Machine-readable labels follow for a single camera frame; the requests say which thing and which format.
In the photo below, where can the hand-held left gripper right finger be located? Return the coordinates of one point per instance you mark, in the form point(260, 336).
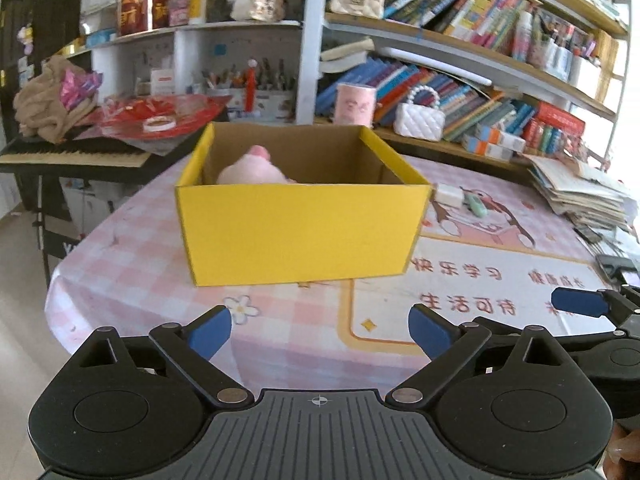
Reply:
point(427, 332)

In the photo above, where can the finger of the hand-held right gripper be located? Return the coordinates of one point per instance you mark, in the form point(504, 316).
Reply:
point(500, 329)
point(577, 302)

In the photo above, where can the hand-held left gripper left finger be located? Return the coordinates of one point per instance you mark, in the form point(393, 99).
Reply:
point(212, 332)

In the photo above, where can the yellow cardboard box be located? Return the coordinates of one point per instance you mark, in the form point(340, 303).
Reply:
point(300, 235)

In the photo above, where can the pale pink plush toy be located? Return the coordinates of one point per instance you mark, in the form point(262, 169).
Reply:
point(250, 170)

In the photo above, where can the person's right hand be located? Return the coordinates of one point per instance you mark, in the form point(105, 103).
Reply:
point(625, 452)

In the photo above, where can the black flat device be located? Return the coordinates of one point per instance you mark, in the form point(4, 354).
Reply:
point(587, 235)

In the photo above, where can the pink checked tablecloth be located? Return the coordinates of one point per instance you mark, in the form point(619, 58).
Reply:
point(125, 270)

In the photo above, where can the stack of papers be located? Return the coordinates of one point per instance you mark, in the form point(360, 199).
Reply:
point(575, 190)

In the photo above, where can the small green gadget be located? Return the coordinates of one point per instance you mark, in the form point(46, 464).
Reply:
point(476, 205)

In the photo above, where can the white eraser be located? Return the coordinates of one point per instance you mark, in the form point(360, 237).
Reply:
point(451, 194)

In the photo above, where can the white storage bin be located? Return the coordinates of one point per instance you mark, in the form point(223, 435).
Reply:
point(95, 205)

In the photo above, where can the red boxed book set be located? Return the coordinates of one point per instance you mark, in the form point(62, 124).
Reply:
point(552, 130)

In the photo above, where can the white orange small boxes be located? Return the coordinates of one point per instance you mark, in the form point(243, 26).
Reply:
point(492, 142)

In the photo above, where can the black keyboard stand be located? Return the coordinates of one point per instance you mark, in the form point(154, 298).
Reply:
point(45, 230)

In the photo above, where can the white quilted pearl handbag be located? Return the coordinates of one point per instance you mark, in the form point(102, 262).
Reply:
point(417, 122)

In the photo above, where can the white tape roll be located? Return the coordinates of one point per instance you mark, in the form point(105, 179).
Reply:
point(159, 124)

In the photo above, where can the black electronic keyboard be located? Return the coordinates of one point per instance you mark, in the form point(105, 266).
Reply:
point(75, 157)

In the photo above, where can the red plastic sheet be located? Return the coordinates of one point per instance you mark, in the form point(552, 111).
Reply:
point(195, 110)

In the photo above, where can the white stationery holders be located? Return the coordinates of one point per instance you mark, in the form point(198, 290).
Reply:
point(582, 70)

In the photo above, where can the pen holder with pens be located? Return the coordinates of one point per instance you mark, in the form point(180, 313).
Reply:
point(270, 102)

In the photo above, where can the pink cylindrical cup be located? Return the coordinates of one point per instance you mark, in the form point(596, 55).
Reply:
point(355, 105)

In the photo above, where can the row of blue books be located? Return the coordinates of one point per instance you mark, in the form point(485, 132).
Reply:
point(400, 77)

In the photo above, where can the white card red label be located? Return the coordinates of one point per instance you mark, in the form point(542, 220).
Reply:
point(162, 81)

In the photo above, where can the pink foil wrapper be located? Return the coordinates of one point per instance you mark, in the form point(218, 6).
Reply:
point(80, 87)

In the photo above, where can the beige fluffy cloth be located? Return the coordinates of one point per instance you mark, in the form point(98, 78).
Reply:
point(37, 105)

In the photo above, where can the row of colourful books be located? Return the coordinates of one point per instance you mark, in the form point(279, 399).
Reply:
point(480, 15)

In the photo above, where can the teal flat box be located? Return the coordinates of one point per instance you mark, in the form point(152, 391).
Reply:
point(102, 37)

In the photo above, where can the white yellow bottle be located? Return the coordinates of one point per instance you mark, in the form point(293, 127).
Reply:
point(198, 5)

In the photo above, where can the dark wooden door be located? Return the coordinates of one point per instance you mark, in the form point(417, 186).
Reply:
point(30, 0)

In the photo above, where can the white bookshelf frame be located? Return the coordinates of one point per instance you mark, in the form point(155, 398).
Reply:
point(310, 35)

